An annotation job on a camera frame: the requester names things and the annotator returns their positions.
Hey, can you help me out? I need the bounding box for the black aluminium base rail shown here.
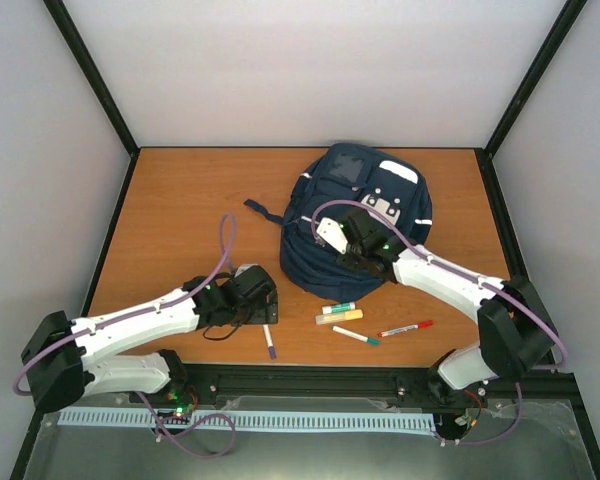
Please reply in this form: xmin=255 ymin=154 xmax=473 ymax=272
xmin=44 ymin=362 xmax=579 ymax=416

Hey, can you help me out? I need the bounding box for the black frame post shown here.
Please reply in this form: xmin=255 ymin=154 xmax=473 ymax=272
xmin=42 ymin=0 xmax=140 ymax=157
xmin=483 ymin=0 xmax=589 ymax=156

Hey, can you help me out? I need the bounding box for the purple cap marker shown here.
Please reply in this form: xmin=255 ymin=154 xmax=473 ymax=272
xmin=263 ymin=324 xmax=277 ymax=360

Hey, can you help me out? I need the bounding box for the teal cap marker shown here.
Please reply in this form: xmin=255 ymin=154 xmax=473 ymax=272
xmin=331 ymin=325 xmax=380 ymax=346

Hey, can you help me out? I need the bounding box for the yellow highlighter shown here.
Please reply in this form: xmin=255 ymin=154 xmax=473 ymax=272
xmin=316 ymin=309 xmax=364 ymax=325

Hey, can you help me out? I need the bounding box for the red cap marker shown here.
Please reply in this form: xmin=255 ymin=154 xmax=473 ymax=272
xmin=377 ymin=320 xmax=434 ymax=338

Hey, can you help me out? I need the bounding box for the light blue cable duct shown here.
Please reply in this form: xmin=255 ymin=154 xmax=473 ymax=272
xmin=57 ymin=407 xmax=436 ymax=435

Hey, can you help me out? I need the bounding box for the navy blue backpack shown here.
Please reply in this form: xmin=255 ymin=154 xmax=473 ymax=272
xmin=245 ymin=143 xmax=433 ymax=303

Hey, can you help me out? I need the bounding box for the green white glue stick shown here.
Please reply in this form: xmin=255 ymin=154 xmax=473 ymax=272
xmin=322 ymin=302 xmax=355 ymax=315

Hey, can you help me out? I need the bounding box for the small circuit board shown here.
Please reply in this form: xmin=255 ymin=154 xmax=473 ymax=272
xmin=166 ymin=390 xmax=199 ymax=418

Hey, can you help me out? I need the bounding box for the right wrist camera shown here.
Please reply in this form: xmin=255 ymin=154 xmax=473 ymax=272
xmin=317 ymin=217 xmax=349 ymax=254

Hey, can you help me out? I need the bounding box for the left black frame post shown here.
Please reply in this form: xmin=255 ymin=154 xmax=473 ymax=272
xmin=42 ymin=0 xmax=140 ymax=157

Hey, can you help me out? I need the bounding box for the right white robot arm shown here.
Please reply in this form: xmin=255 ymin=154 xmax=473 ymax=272
xmin=317 ymin=208 xmax=559 ymax=405

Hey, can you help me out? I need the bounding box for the right black frame post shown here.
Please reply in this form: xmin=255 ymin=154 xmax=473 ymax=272
xmin=483 ymin=0 xmax=589 ymax=156

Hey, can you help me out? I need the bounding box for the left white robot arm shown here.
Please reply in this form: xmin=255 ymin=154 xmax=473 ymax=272
xmin=21 ymin=264 xmax=278 ymax=413

